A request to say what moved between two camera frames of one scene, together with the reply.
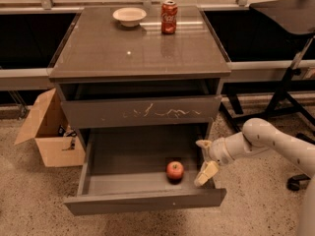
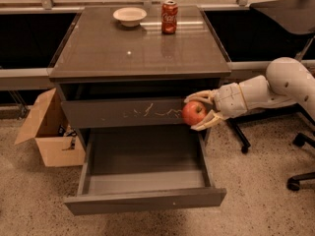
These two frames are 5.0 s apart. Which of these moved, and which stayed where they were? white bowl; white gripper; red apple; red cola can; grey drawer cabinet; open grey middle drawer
Moved: white gripper; red apple
Stayed: red cola can; white bowl; grey drawer cabinet; open grey middle drawer
